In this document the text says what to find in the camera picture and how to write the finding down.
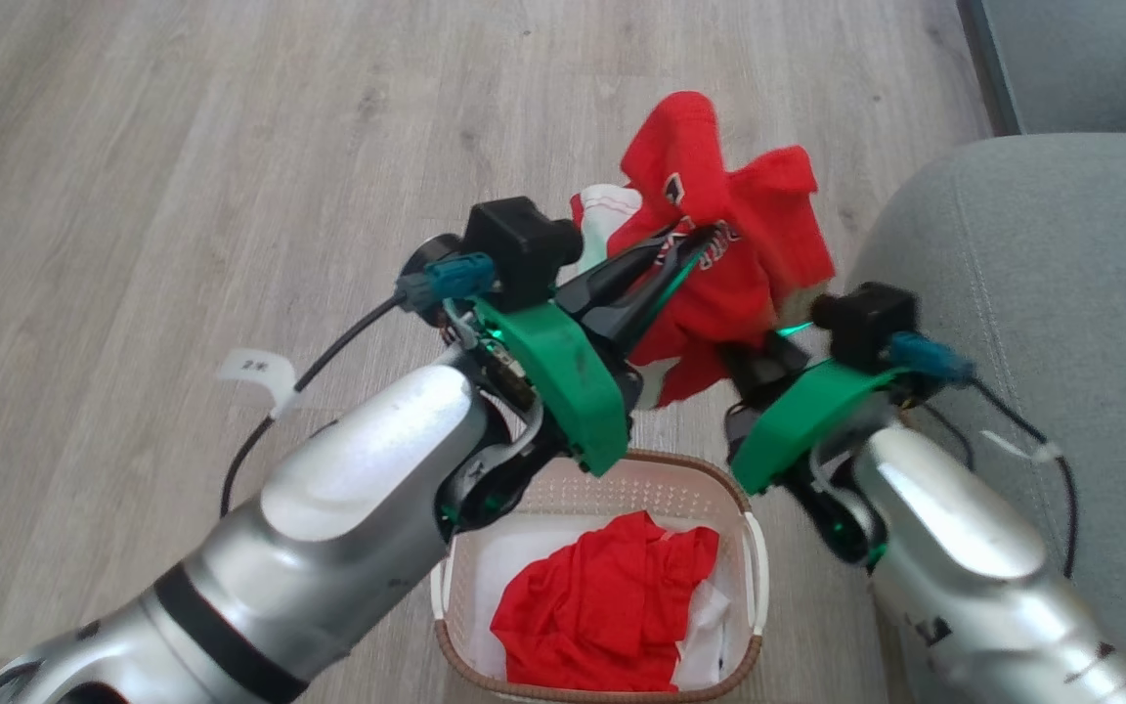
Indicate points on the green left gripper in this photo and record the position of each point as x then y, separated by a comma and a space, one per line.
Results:
563, 381

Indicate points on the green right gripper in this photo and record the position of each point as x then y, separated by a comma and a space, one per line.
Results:
807, 411

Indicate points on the red lettered jersey garment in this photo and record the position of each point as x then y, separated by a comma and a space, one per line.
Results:
719, 225

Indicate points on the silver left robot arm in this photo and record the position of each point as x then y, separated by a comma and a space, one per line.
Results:
348, 508

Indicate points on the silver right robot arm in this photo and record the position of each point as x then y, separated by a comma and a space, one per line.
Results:
954, 557

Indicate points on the white perforated laundry basket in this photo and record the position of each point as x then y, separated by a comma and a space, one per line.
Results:
485, 577

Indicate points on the white crumpled cloth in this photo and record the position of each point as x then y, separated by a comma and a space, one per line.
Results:
708, 636

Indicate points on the plain red garment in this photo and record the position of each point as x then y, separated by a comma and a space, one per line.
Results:
602, 606

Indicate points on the grey sofa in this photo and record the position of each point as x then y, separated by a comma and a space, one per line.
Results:
1061, 293

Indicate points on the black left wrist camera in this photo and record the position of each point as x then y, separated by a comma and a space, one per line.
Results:
519, 244

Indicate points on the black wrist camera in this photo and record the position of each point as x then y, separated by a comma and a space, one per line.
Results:
519, 244
866, 318

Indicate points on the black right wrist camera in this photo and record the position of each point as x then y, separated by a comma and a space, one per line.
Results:
866, 318

